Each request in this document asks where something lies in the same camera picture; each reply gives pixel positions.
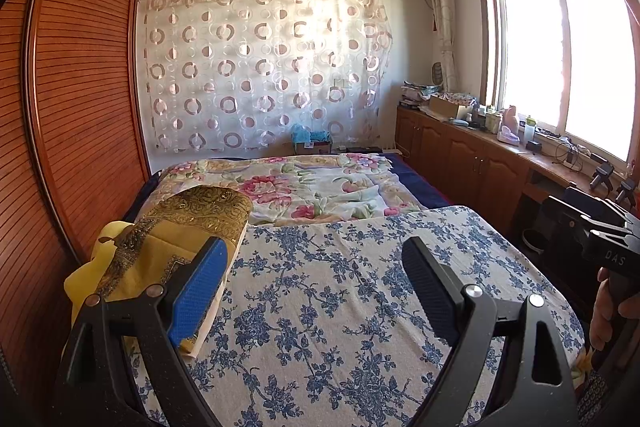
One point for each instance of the pink bottle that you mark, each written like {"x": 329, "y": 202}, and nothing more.
{"x": 510, "y": 118}

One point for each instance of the yellow folded garment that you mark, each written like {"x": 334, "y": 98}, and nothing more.
{"x": 145, "y": 267}

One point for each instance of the person's right hand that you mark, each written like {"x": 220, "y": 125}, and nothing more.
{"x": 602, "y": 312}

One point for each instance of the blue plastic bag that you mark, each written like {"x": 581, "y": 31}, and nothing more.
{"x": 305, "y": 133}

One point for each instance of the brown box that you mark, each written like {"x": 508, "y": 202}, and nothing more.
{"x": 314, "y": 148}

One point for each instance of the sheer circle-patterned curtain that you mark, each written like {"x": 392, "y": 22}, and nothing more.
{"x": 260, "y": 72}

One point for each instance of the green-capped bottle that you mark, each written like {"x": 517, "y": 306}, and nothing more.
{"x": 529, "y": 129}

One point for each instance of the blue floral bed sheet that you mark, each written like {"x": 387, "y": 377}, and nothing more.
{"x": 325, "y": 287}

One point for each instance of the brown hanging fan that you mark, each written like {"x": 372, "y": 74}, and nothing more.
{"x": 437, "y": 73}

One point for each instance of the cardboard box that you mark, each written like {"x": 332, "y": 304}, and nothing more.
{"x": 447, "y": 107}

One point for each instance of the black mini tripod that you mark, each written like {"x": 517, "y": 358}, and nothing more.
{"x": 627, "y": 193}
{"x": 603, "y": 174}

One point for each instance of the black charger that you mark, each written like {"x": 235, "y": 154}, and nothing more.
{"x": 535, "y": 147}

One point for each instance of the dark waste bin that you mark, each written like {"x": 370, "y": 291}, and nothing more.
{"x": 534, "y": 241}

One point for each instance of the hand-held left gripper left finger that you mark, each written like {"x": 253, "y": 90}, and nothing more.
{"x": 200, "y": 287}

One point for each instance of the white power strip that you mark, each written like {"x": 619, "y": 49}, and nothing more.
{"x": 392, "y": 150}

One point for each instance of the pink wipes pack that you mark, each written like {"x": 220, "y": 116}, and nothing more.
{"x": 508, "y": 137}

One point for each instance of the black flat device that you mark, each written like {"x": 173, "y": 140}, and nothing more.
{"x": 362, "y": 150}

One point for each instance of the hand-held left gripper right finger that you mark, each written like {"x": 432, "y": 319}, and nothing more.
{"x": 430, "y": 287}

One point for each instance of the wooden cabinet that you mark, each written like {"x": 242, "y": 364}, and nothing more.
{"x": 465, "y": 162}

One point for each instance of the wooden slatted wardrobe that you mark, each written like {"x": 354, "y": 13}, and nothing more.
{"x": 85, "y": 82}

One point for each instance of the pile of patterned cloths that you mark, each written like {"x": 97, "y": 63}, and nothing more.
{"x": 415, "y": 93}

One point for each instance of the beige window curtain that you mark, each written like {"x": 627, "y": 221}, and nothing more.
{"x": 442, "y": 17}

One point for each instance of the gold patterned garment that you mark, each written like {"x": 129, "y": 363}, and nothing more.
{"x": 210, "y": 212}

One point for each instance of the pink floral blanket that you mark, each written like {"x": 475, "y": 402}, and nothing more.
{"x": 310, "y": 187}

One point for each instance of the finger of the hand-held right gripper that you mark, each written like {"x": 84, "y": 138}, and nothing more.
{"x": 600, "y": 207}
{"x": 570, "y": 216}

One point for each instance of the wooden framed window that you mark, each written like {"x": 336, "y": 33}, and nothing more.
{"x": 550, "y": 57}

